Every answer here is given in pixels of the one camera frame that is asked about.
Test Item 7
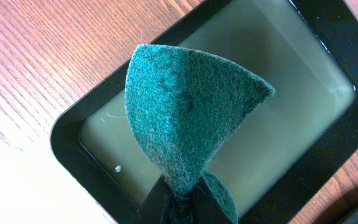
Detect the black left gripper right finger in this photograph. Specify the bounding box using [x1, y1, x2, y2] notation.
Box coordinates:
[191, 177, 232, 224]

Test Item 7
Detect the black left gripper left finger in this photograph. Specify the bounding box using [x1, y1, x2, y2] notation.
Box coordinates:
[135, 176, 172, 224]

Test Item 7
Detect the green yellow sponge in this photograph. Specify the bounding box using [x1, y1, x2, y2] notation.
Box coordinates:
[124, 44, 275, 223]

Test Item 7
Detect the black rectangular water tray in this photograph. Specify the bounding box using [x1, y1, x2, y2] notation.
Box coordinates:
[50, 1, 358, 223]

